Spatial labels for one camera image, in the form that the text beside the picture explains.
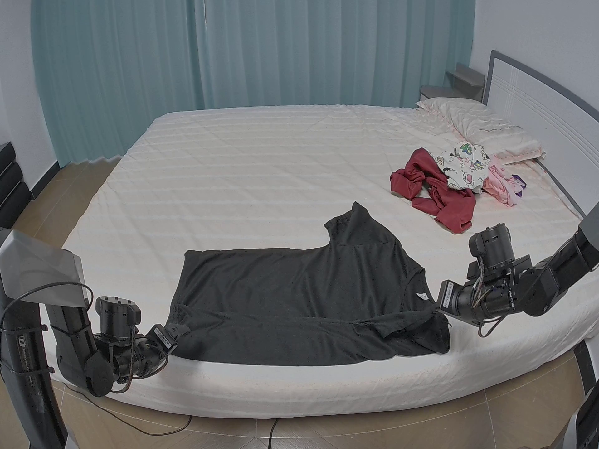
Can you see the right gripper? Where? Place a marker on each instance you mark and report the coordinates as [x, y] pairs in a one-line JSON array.
[[477, 302]]

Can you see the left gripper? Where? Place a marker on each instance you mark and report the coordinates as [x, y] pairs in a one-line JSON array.
[[147, 353]]

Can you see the black T-shirt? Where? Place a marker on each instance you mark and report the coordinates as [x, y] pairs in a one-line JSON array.
[[290, 297]]

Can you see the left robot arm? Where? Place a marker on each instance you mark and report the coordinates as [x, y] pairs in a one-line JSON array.
[[42, 269]]

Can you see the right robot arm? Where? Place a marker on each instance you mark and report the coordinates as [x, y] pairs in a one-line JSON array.
[[552, 278]]

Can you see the bed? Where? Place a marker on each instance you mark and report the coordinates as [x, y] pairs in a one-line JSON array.
[[257, 166]]

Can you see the dark red garment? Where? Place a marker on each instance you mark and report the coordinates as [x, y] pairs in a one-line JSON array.
[[456, 213]]

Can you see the pink garment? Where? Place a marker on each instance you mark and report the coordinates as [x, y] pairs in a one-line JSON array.
[[498, 187]]

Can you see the purple garment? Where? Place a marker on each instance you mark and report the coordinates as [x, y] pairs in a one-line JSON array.
[[518, 178]]

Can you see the white printed pyjama top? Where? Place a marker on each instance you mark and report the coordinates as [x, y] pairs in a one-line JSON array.
[[463, 169]]

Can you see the cream pillow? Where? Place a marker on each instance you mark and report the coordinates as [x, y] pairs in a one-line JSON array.
[[482, 122]]

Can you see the black chest of drawers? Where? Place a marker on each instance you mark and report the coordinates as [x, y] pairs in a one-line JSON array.
[[9, 190]]

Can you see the grey bedside table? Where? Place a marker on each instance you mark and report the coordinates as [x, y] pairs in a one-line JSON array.
[[468, 76]]

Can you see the blue-green curtain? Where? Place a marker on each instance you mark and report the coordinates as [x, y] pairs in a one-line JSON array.
[[327, 40], [126, 63]]

